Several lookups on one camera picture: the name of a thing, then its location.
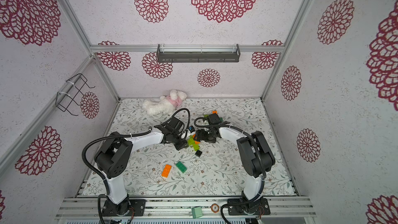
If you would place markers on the dark green lego brick bottom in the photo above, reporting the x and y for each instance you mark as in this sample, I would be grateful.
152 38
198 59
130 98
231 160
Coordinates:
181 167

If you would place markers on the orange lego brick bottom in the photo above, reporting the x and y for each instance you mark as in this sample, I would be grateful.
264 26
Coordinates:
166 171

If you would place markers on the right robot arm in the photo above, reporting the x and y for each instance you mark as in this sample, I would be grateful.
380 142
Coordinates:
255 153

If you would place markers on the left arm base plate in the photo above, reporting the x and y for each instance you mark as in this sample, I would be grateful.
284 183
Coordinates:
131 207

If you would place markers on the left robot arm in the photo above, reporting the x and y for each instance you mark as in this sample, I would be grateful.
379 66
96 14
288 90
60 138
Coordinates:
114 154

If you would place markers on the white plush toy pink shirt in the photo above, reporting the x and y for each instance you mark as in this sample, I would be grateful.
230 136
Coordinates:
166 104

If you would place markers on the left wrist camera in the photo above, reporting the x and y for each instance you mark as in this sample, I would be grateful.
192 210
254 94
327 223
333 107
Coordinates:
191 129

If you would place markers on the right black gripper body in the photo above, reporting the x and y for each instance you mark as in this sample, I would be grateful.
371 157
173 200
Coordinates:
200 135

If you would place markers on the black lego block left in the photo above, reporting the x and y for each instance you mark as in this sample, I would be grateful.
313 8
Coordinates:
198 153

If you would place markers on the black wire wall basket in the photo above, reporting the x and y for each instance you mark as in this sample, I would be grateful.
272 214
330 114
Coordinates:
64 99

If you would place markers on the dark wall shelf rack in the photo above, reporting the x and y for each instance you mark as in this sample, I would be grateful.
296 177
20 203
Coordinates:
198 55

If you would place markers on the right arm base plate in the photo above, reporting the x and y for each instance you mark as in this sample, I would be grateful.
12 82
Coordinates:
259 207

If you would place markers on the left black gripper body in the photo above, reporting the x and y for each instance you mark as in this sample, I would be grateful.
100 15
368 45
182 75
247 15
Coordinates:
178 142

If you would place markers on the green box on rail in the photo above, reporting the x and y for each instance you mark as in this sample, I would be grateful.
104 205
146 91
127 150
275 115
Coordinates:
197 212

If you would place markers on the round orange sticker disc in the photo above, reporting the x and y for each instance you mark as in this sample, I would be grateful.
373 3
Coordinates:
215 208

